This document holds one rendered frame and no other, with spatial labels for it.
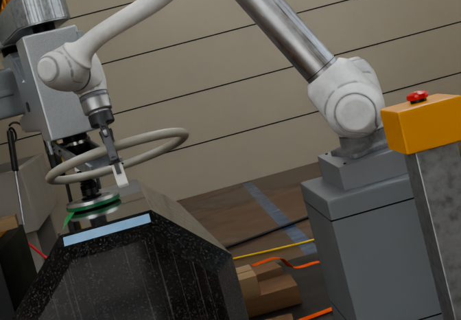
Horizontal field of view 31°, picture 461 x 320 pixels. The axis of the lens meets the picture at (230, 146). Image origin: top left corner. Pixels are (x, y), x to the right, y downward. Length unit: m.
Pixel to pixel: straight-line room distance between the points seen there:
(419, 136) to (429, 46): 7.18
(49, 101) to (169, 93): 4.94
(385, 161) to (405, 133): 0.90
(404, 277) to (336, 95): 0.56
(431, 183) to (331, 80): 0.75
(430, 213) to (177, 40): 6.77
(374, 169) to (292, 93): 5.95
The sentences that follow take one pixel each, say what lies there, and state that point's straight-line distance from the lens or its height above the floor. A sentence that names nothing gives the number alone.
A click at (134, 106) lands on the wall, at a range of 8.15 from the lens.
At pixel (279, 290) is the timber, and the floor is 0.11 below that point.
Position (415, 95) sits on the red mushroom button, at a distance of 1.51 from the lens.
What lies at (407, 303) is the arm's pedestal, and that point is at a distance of 2.39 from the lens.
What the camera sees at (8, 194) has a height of 0.70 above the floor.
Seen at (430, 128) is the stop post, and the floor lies 1.04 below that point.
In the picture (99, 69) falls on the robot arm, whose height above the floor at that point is 1.31.
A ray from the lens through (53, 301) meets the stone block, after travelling 2.87.
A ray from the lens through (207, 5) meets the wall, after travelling 8.20.
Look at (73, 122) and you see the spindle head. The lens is 3.28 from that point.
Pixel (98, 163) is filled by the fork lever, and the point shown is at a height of 0.99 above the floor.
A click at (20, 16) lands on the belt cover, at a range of 3.29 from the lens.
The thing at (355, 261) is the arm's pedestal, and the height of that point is 0.61.
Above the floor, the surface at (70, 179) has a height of 0.98.
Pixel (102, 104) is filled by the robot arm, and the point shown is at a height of 1.21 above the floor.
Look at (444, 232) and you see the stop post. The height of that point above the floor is 0.85.
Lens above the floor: 1.25
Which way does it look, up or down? 6 degrees down
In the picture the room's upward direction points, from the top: 15 degrees counter-clockwise
